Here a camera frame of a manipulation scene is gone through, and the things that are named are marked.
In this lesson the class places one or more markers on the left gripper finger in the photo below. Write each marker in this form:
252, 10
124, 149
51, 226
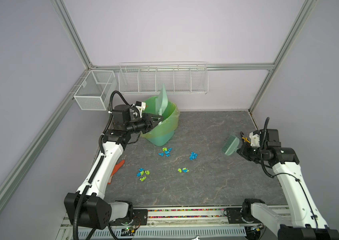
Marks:
157, 117
153, 123

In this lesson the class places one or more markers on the paper scrap cluster near bin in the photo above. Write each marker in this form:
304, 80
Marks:
165, 152

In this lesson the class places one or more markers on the green hand brush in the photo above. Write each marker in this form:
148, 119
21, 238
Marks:
231, 145

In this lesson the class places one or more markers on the small white mesh basket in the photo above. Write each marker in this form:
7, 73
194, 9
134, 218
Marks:
94, 92

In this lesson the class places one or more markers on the red rubber glove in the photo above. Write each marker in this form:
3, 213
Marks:
115, 170

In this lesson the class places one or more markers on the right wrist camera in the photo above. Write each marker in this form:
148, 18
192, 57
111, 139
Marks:
255, 139

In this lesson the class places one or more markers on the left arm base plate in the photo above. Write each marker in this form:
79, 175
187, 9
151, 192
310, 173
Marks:
138, 217

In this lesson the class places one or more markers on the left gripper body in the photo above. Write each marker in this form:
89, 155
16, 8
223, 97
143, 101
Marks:
143, 124

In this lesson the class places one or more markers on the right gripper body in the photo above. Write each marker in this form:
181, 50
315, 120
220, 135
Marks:
251, 153

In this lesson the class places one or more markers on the aluminium front rail frame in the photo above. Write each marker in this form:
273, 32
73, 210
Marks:
194, 223

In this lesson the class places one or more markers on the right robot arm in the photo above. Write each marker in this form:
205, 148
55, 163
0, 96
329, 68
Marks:
306, 222

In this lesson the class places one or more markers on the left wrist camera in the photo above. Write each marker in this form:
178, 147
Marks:
140, 107

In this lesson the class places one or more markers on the blue paper scrap cluster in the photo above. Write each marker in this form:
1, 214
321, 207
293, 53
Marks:
193, 156

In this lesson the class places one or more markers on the paper scrap cluster far left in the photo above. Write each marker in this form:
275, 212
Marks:
142, 174

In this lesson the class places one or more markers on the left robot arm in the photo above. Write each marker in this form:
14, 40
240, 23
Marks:
87, 206

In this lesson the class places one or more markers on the green plastic dustpan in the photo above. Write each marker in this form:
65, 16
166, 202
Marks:
161, 101

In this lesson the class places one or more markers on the green trash bin with bag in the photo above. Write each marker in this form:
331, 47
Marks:
162, 133

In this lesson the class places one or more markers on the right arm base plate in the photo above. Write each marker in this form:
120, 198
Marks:
234, 215

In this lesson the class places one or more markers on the long white wire basket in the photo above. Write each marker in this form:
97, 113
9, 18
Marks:
175, 77

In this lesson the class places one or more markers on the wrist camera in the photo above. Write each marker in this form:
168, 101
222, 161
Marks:
140, 107
255, 139

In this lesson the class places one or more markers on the green blue scrap cluster front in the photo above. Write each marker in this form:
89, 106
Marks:
183, 170

